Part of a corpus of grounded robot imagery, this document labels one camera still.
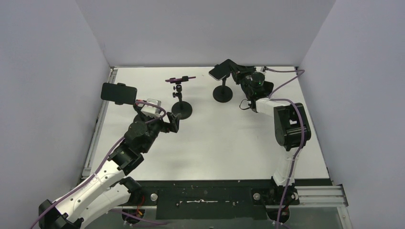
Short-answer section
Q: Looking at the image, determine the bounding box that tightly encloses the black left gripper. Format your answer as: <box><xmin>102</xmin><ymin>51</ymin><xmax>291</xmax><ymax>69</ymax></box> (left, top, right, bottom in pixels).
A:
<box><xmin>140</xmin><ymin>108</ymin><xmax>180</xmax><ymax>154</ymax></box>

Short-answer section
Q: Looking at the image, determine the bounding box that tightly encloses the silver-edged black phone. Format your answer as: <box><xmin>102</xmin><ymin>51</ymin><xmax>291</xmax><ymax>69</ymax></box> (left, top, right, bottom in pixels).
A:
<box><xmin>208</xmin><ymin>59</ymin><xmax>234</xmax><ymax>81</ymax></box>

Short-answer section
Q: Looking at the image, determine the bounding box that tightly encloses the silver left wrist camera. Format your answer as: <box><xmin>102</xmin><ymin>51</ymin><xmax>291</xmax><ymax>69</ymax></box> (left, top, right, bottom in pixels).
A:
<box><xmin>141</xmin><ymin>98</ymin><xmax>161</xmax><ymax>118</ymax></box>

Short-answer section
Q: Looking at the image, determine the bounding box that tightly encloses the black round-base phone stand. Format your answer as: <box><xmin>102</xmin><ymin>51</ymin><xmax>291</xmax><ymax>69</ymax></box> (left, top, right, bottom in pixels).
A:
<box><xmin>213</xmin><ymin>74</ymin><xmax>233</xmax><ymax>103</ymax></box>

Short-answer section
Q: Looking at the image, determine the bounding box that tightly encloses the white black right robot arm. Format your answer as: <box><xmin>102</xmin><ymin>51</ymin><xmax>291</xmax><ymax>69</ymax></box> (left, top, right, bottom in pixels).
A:
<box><xmin>226</xmin><ymin>59</ymin><xmax>311</xmax><ymax>204</ymax></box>

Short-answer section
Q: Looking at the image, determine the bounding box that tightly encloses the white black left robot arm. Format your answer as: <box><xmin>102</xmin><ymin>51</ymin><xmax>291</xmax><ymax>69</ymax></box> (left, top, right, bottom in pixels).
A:
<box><xmin>37</xmin><ymin>101</ymin><xmax>181</xmax><ymax>229</ymax></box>

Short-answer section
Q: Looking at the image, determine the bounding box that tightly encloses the black thin cable loop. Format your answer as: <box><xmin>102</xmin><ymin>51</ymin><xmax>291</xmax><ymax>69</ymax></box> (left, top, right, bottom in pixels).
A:
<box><xmin>239</xmin><ymin>98</ymin><xmax>254</xmax><ymax>111</ymax></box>

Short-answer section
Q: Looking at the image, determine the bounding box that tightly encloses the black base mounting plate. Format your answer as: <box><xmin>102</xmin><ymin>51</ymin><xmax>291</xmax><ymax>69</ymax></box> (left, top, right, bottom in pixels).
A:
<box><xmin>123</xmin><ymin>179</ymin><xmax>331</xmax><ymax>220</ymax></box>

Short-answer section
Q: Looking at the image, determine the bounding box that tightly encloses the purple cased phone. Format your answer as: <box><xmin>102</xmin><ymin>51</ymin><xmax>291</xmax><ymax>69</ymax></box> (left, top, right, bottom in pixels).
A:
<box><xmin>165</xmin><ymin>76</ymin><xmax>196</xmax><ymax>84</ymax></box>

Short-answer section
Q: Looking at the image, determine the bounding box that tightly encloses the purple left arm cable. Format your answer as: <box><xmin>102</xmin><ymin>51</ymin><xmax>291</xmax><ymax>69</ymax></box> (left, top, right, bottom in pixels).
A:
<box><xmin>30</xmin><ymin>100</ymin><xmax>167</xmax><ymax>229</ymax></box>

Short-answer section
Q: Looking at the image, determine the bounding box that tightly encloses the black ball-joint phone stand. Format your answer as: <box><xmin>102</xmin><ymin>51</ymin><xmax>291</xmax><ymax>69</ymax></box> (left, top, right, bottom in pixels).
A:
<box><xmin>171</xmin><ymin>83</ymin><xmax>192</xmax><ymax>120</ymax></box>

